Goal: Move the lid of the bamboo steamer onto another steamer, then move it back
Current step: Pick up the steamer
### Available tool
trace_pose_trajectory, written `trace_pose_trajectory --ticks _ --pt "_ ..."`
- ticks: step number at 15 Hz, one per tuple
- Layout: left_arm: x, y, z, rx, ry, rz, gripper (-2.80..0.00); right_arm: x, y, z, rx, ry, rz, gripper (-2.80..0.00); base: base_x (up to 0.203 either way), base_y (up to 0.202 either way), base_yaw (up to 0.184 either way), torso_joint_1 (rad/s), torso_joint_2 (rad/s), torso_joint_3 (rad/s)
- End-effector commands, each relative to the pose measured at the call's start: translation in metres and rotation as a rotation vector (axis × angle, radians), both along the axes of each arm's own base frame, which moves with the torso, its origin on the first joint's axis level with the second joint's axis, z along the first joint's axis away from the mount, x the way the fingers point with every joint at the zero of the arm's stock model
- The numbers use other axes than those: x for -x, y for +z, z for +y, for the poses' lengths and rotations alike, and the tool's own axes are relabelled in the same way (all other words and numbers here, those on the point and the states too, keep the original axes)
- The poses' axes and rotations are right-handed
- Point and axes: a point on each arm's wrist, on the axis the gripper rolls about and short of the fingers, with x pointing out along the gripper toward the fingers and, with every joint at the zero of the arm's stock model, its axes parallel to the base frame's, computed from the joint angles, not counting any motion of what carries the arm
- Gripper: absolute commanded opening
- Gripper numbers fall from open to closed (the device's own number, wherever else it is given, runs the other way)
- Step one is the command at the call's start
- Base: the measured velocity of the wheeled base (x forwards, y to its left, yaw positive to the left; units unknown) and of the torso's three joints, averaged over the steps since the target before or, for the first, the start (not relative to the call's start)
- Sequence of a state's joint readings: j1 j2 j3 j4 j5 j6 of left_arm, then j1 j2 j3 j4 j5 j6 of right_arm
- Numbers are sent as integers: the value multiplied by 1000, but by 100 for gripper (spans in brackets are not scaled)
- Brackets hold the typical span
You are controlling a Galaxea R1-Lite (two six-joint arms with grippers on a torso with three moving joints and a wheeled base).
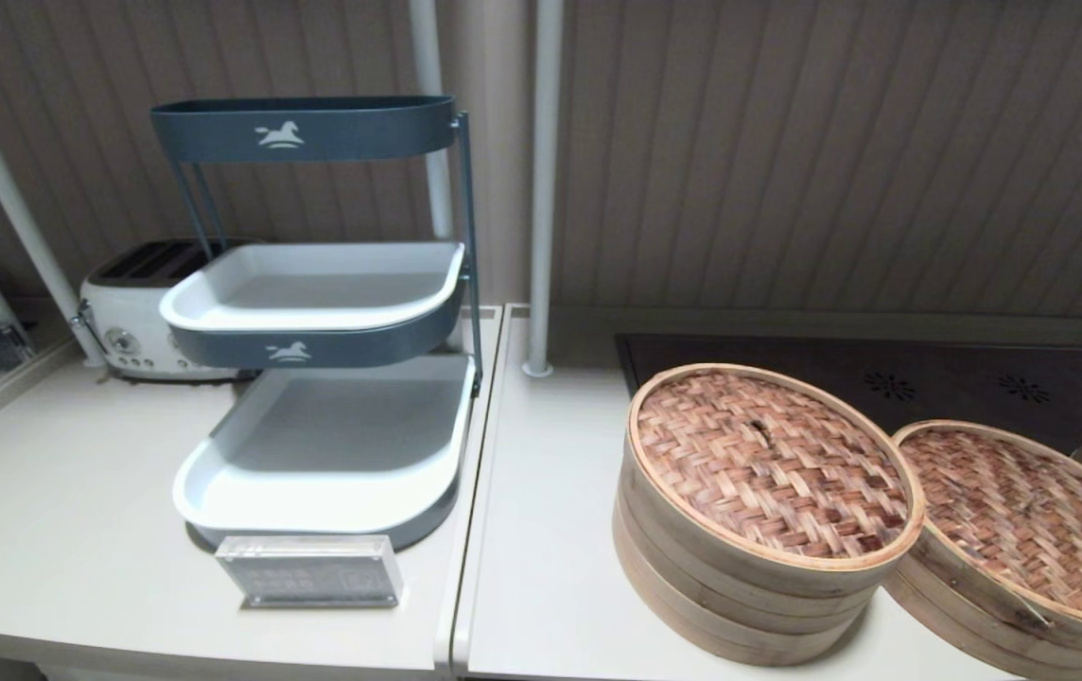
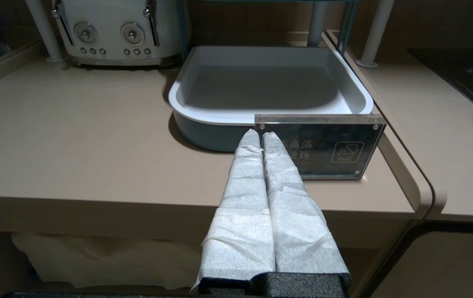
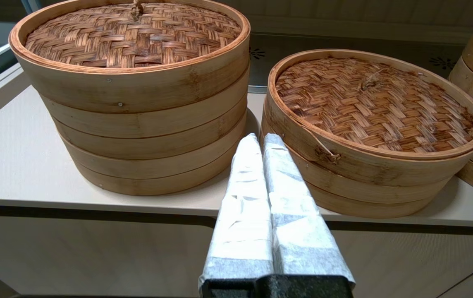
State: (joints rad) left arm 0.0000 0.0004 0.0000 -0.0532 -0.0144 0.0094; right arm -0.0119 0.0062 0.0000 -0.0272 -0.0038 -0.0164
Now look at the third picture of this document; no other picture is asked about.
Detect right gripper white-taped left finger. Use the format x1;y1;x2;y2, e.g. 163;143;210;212
198;133;275;295

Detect tall bamboo steamer basket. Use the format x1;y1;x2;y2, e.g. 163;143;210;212
34;62;249;196

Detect right bamboo steamer with lid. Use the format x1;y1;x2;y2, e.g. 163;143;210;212
261;49;473;187

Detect woven bamboo steamer lid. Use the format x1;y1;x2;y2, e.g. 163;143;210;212
8;0;251;114

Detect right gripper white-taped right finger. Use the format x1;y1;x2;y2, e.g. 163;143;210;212
263;133;356;288

